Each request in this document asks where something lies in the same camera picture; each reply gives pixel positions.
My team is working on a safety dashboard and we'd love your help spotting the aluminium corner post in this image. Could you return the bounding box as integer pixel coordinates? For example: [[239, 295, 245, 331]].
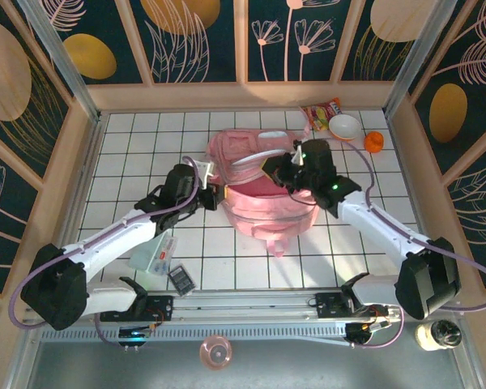
[[18, 0, 102, 122], [384, 0, 454, 117]]

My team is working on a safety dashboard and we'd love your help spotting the pink transparent round spool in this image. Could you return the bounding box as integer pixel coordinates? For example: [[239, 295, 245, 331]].
[[198, 335, 232, 370]]

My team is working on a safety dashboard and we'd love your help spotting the panel with oval and feathers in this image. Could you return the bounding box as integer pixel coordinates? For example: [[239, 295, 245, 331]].
[[407, 0, 486, 179]]

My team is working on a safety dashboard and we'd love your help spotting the panel with thin yellow lines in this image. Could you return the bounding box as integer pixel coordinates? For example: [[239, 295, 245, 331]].
[[0, 14, 74, 191]]

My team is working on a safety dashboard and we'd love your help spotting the small orange round toy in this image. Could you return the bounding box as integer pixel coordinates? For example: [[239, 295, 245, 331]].
[[364, 131, 386, 154]]

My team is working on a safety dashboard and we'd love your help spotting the grey metal sheet panel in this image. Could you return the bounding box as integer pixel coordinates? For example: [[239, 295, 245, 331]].
[[28, 340, 475, 389]]

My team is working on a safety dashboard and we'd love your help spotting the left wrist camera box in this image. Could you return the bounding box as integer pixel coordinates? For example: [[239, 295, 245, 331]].
[[194, 160, 216, 190]]

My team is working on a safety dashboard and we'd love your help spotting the panel with feather leaf outlines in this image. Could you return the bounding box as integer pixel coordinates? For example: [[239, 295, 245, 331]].
[[443, 149, 486, 291]]

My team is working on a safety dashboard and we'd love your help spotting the panel with pale flower outlines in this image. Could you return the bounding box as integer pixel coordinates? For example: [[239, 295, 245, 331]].
[[233, 0, 352, 86]]

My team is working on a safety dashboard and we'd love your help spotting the translucent pale green pencil box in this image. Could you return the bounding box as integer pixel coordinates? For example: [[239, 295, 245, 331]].
[[129, 238, 167, 273]]

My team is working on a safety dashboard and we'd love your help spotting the black calculator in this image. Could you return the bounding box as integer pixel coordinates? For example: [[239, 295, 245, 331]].
[[167, 263, 198, 296]]

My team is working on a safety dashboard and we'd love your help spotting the white and orange bowl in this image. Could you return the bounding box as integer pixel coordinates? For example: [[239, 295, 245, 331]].
[[327, 113, 361, 142]]

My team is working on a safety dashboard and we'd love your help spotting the small circuit board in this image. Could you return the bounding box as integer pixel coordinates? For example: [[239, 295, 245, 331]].
[[345, 319, 390, 345], [117, 327, 153, 345]]

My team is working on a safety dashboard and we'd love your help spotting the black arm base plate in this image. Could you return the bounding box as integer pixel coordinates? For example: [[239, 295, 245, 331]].
[[100, 294, 175, 323], [314, 292, 390, 321]]

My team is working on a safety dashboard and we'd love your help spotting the aluminium mounting rail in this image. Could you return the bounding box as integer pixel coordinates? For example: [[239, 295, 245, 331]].
[[23, 287, 467, 325]]

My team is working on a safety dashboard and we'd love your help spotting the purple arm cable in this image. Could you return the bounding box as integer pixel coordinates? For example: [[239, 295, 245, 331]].
[[335, 139, 486, 349], [15, 156, 199, 349]]

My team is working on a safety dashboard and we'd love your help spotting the panel with yellow oval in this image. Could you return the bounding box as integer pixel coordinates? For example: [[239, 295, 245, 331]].
[[52, 0, 154, 87]]

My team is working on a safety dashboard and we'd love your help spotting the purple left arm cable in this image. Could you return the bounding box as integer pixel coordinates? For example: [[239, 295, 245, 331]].
[[15, 156, 199, 349]]

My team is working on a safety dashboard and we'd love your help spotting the white bottle with black cap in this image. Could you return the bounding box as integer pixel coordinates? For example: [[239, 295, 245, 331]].
[[415, 318, 463, 352]]

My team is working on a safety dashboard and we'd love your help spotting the stationery card pack red label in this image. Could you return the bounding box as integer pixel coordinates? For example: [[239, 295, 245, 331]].
[[147, 234, 179, 276]]

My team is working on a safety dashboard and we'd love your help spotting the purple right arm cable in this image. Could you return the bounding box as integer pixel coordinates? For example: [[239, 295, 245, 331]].
[[335, 139, 486, 349]]

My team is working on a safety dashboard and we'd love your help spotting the panel with pale leaf outlines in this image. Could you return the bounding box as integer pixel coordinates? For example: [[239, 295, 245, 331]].
[[119, 0, 243, 87]]

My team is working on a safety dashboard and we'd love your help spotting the panel with large pale disc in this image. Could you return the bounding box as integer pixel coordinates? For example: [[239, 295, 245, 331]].
[[338, 0, 445, 84]]

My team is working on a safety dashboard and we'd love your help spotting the pink school backpack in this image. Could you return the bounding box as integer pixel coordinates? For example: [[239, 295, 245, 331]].
[[207, 128, 319, 259]]

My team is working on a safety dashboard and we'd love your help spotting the panel with single pale flower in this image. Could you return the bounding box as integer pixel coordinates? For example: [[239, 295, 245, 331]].
[[0, 123, 45, 295]]

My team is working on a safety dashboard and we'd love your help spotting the slotted grey cable duct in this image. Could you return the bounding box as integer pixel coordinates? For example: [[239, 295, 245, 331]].
[[40, 322, 349, 345]]

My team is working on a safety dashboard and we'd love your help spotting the aluminium side rail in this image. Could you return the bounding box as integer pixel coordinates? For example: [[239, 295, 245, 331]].
[[50, 113, 106, 293]]

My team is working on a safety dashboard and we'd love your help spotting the colourful snack packet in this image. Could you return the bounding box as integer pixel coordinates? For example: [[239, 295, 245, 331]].
[[299, 96, 343, 133]]

